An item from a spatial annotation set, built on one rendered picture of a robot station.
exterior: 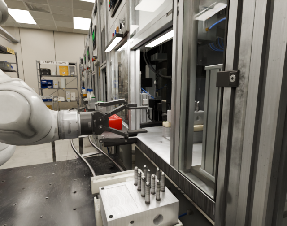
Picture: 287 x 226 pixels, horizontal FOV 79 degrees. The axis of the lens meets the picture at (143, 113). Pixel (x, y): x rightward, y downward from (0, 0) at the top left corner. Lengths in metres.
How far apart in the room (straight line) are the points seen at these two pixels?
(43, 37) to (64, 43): 0.78
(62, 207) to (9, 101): 0.51
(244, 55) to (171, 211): 0.28
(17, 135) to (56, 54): 7.86
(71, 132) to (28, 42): 7.92
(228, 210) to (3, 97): 0.43
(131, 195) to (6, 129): 0.25
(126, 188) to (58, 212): 0.44
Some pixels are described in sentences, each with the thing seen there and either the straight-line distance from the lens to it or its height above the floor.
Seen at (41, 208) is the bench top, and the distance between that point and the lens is 0.83.
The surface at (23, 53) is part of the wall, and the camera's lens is 8.39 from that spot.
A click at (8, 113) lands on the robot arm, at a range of 0.38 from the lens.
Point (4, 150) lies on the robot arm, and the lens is 1.00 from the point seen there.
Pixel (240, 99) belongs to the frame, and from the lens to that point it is 0.31.
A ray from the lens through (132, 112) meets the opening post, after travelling 0.82.
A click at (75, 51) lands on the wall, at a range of 8.22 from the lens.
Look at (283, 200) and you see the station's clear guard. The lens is 0.33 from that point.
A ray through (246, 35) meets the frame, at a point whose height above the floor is 1.20.
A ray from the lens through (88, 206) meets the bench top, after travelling 0.77.
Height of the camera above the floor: 1.13
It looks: 9 degrees down
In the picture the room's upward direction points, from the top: straight up
